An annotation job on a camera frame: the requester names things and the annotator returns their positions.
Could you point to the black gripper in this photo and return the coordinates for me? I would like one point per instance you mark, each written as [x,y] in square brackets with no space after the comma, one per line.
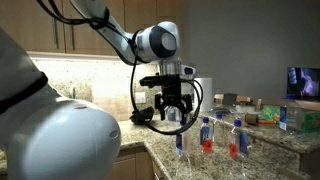
[171,92]

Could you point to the clear Fiji water bottle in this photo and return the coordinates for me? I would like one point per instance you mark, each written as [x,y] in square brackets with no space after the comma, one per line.
[206,135]
[283,118]
[243,143]
[219,116]
[180,141]

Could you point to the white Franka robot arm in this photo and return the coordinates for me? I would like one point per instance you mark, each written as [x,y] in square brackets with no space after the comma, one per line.
[50,140]

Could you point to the small wrapped water bottle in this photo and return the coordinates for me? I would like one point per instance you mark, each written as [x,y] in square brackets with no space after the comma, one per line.
[173,113]

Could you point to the black round appliance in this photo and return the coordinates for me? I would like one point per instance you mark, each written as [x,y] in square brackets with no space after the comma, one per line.
[143,116]

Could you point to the white paper towel roll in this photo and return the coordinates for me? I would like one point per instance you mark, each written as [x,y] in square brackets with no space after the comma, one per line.
[206,95]

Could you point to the clear plastic container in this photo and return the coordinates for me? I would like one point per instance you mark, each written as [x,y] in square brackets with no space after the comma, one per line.
[222,110]

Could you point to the wooden chair back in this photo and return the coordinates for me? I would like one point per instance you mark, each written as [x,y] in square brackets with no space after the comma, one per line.
[241,99]

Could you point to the wooden lower cabinet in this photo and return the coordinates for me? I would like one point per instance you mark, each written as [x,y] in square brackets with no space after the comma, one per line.
[130,166]

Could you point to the wooden cabinet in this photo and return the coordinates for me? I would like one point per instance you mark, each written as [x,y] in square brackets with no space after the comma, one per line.
[130,166]
[80,43]

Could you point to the wooden upper cabinet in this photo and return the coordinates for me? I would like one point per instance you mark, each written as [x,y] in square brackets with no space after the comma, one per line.
[80,43]

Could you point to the wooden dining table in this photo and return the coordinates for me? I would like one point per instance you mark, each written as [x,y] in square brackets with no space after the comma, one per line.
[300,104]

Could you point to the flat screen television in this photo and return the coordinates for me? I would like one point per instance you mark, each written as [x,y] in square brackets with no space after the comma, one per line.
[303,83]

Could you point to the green cardboard box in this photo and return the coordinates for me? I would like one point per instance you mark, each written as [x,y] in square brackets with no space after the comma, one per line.
[310,121]

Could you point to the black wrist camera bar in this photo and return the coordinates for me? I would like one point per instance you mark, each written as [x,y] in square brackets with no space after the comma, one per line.
[153,81]

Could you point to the wide white wall outlet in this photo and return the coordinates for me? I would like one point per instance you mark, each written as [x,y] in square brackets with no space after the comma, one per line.
[140,97]

